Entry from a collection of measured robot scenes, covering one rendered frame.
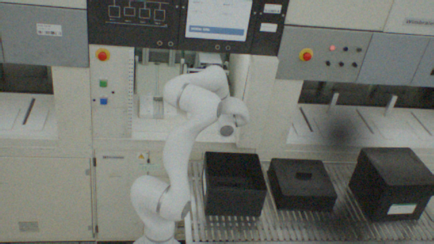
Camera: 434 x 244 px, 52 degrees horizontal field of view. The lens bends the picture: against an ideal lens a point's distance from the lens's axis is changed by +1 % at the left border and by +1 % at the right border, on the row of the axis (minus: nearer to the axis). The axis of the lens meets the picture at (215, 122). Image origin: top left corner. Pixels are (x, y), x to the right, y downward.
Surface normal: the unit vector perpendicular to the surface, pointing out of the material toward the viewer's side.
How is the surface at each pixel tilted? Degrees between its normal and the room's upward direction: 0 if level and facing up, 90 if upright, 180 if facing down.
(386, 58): 90
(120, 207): 90
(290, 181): 0
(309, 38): 90
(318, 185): 0
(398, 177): 0
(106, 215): 90
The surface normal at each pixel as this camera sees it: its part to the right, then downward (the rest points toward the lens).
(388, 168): 0.13, -0.82
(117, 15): 0.12, 0.57
